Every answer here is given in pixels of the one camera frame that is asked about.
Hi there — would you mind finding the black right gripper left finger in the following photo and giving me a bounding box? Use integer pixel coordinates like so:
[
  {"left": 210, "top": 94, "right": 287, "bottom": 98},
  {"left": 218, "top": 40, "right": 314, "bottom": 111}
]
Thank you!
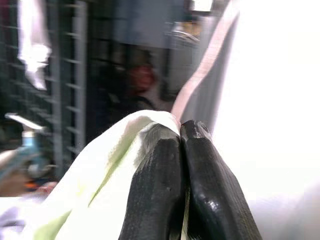
[{"left": 117, "top": 138, "right": 186, "bottom": 240}]

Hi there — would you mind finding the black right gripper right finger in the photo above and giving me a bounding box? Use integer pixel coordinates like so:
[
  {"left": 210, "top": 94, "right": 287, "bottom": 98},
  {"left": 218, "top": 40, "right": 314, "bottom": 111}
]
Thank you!
[{"left": 179, "top": 119, "right": 263, "bottom": 240}]

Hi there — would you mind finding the white hanging garment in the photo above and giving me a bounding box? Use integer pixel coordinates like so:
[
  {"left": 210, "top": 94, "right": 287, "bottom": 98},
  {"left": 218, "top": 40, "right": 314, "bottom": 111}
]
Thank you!
[{"left": 16, "top": 0, "right": 53, "bottom": 91}]

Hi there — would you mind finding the blue spray bottle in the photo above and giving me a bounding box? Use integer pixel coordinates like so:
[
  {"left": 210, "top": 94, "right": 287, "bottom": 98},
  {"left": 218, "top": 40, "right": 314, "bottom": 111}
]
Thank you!
[{"left": 0, "top": 112, "right": 51, "bottom": 181}]

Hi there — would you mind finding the white and green cloth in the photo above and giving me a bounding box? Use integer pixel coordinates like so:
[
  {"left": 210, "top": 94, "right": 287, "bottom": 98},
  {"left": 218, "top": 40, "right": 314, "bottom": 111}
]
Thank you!
[{"left": 0, "top": 110, "right": 191, "bottom": 240}]

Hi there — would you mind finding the white washing machine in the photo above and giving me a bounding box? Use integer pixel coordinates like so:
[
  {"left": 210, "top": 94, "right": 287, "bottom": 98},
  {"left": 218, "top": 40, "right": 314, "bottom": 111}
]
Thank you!
[{"left": 170, "top": 0, "right": 320, "bottom": 240}]

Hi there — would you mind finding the grey wire grid rack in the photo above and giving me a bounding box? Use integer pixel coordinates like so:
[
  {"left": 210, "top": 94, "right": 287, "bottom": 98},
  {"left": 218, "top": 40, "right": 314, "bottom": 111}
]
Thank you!
[{"left": 0, "top": 0, "right": 88, "bottom": 180}]

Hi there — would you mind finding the red round object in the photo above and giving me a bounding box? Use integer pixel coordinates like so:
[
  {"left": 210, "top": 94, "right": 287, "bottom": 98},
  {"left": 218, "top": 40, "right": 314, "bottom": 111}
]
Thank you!
[{"left": 128, "top": 63, "right": 156, "bottom": 95}]

